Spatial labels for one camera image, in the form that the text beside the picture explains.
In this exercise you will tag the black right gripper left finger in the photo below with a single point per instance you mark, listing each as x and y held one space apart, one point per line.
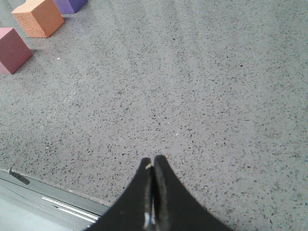
133 209

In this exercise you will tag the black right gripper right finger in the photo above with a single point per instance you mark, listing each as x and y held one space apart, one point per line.
175 208

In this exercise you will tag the orange foam cube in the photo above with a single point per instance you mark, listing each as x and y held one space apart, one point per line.
38 18

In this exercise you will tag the pink foam cube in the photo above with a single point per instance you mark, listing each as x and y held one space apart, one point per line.
13 51

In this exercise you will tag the purple foam cube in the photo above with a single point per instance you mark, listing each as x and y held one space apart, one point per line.
69 6

